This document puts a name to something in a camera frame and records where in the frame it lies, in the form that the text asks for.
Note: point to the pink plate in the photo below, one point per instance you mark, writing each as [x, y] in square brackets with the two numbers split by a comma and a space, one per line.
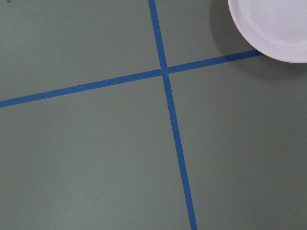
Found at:
[276, 28]

